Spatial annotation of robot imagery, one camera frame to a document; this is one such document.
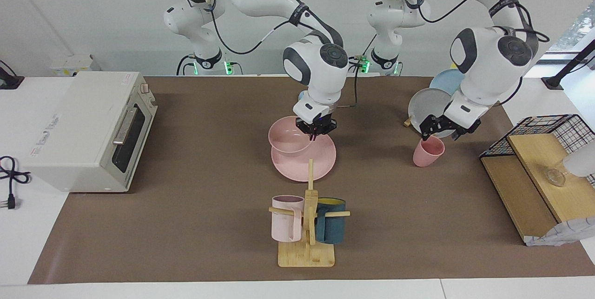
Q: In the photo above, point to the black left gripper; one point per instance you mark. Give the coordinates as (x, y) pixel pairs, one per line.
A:
(453, 126)

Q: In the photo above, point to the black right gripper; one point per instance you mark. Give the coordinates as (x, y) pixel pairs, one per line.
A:
(318, 124)

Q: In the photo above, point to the pink bowl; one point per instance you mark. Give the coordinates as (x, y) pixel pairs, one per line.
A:
(288, 143)

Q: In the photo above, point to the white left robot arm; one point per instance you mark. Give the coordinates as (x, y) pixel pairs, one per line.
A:
(483, 57)

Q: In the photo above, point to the pink plate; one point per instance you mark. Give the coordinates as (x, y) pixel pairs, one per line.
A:
(323, 159)

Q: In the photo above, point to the gray plate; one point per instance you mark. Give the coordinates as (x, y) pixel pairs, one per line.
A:
(425, 103)

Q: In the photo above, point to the wooden plate rack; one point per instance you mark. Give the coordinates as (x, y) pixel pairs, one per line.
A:
(407, 122)

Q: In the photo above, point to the light blue plate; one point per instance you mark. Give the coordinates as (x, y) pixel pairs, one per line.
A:
(446, 80)

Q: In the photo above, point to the dark teal mug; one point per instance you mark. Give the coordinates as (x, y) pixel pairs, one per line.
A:
(332, 229)

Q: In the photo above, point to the pale pink mug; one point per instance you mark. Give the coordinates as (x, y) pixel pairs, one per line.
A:
(283, 227)

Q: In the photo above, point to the wooden stepped shelf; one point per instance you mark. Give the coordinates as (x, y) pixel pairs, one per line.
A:
(520, 196)

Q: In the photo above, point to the wooden mug tree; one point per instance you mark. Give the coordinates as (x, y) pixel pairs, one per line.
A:
(307, 255)

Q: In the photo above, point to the clear glass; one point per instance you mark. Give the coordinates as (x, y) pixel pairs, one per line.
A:
(555, 177)

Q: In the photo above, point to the black angled stand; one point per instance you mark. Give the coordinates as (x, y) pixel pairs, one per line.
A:
(553, 83)

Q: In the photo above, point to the frosted white container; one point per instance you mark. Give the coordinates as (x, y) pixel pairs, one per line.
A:
(583, 162)

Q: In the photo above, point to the patterned white cloth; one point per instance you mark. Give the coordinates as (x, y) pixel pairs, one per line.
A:
(567, 231)

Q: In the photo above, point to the brown table mat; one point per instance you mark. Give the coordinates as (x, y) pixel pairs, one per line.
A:
(186, 234)

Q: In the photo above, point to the white toaster oven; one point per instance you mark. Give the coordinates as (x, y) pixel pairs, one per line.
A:
(79, 127)

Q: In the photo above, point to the black stand base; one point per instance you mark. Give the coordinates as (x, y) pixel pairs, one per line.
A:
(9, 83)

